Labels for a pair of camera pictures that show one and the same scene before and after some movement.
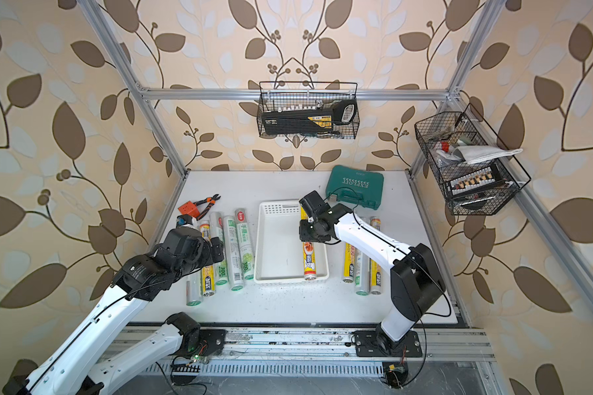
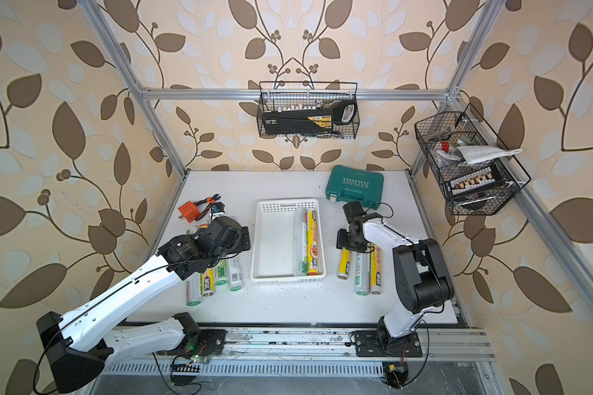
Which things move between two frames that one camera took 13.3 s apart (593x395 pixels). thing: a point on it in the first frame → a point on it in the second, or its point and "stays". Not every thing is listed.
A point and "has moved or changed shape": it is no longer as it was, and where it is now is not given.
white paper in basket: (470, 154) stays
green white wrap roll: (245, 246) → (301, 242)
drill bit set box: (473, 182) stays
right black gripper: (304, 234) → (341, 241)
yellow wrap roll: (348, 263) has moved or changed shape
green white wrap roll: (233, 253) stays
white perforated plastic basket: (278, 251) stays
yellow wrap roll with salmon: (309, 254) stays
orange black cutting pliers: (212, 202) stays
